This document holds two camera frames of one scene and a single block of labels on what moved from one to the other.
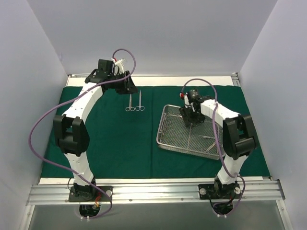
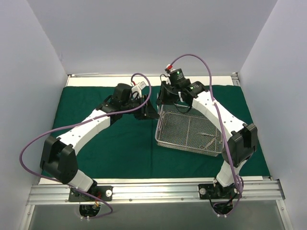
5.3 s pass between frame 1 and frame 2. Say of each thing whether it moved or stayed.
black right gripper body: moved
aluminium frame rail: stayed
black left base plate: stayed
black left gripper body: moved
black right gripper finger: moved
